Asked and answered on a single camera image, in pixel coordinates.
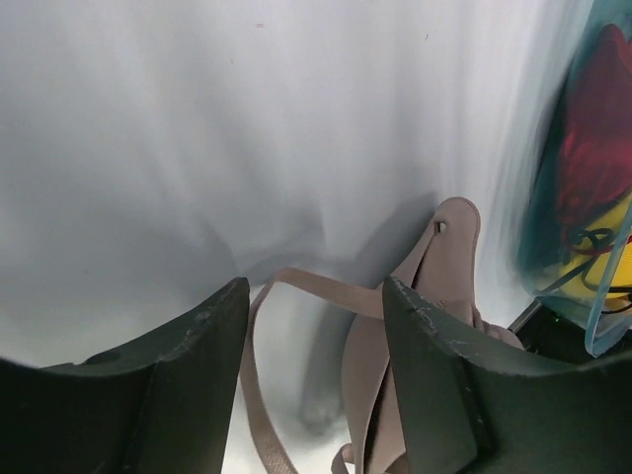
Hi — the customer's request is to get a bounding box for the beige bra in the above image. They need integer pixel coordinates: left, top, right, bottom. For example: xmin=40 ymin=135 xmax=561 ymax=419
xmin=240 ymin=197 xmax=521 ymax=473

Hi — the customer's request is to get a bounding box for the teal transparent plastic basin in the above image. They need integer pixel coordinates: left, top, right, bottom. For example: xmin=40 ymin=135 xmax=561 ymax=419
xmin=517 ymin=1 xmax=631 ymax=356

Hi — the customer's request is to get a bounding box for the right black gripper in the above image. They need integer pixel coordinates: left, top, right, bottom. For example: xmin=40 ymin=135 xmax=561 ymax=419
xmin=509 ymin=300 xmax=593 ymax=364

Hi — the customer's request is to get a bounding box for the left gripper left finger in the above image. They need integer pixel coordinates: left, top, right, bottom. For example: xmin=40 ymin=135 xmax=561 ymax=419
xmin=1 ymin=277 xmax=250 ymax=474

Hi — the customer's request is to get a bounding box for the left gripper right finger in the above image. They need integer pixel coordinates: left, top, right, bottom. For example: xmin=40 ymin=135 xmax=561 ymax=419
xmin=382 ymin=278 xmax=631 ymax=473

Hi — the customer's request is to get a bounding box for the yellow black bra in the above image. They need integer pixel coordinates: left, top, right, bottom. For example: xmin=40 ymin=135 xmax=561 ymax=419
xmin=560 ymin=195 xmax=631 ymax=315

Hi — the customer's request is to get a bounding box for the red bra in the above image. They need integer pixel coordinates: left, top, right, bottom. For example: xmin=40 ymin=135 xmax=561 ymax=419
xmin=556 ymin=24 xmax=631 ymax=245

